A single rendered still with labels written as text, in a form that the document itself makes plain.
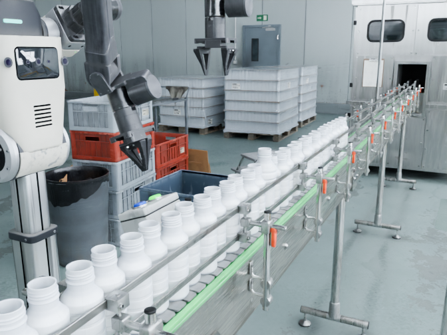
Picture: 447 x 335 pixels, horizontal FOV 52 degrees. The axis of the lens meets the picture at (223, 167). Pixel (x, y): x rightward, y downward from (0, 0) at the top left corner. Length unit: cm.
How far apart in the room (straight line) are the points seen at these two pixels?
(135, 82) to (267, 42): 1084
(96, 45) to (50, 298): 59
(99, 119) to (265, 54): 874
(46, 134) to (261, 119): 654
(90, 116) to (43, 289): 293
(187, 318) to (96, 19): 63
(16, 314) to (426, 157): 536
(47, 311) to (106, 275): 11
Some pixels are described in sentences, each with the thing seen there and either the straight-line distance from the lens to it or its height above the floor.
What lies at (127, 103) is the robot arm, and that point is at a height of 134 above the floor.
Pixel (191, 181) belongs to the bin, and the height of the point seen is 90.
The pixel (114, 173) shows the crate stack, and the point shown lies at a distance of 349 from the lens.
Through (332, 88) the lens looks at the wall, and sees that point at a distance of 1145.
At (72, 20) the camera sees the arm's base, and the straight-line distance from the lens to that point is 152.
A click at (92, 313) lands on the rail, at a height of 111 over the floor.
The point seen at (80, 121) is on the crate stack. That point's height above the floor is 96.
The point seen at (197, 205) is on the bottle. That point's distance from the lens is 95.
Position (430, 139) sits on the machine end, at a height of 49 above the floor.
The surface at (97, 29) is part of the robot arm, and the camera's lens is 104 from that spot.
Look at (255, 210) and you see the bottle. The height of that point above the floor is 107.
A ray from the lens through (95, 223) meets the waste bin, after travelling 329.
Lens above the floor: 145
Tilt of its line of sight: 14 degrees down
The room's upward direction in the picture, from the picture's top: straight up
